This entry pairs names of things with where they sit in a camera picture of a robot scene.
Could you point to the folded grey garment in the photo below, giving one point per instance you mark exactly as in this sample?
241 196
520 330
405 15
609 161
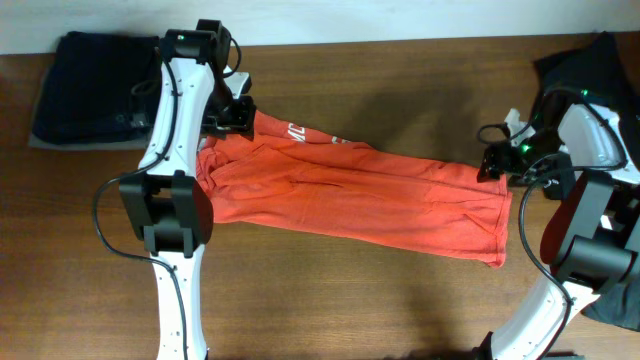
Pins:
75 145

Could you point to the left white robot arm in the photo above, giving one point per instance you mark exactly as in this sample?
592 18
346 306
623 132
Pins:
168 209

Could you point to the red polo shirt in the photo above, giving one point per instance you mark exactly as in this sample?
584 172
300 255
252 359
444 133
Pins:
298 178

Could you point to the folded navy blue garment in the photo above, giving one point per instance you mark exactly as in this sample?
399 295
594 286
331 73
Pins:
81 43

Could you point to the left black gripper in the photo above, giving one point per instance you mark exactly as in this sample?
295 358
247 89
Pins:
241 121

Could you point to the black printed t-shirt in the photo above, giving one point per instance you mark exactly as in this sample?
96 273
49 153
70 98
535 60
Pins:
585 70

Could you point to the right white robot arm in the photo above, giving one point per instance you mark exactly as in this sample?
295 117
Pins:
533 330

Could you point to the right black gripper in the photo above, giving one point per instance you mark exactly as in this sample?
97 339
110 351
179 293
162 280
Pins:
499 159

